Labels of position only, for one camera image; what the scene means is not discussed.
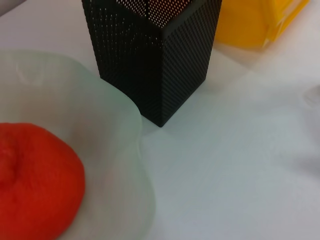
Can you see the yellow plastic storage bin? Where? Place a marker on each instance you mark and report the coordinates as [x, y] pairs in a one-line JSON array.
[[240, 25]]

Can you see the pale green glass fruit plate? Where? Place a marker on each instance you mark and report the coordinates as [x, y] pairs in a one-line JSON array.
[[100, 112]]

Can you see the black mesh pen holder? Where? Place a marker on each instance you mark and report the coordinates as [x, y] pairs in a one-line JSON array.
[[150, 75]]

